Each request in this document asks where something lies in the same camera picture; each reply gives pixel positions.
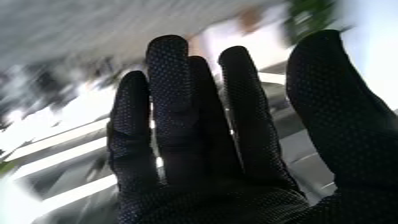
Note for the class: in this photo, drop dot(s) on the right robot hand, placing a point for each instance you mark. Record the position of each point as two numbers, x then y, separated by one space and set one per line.
236 166

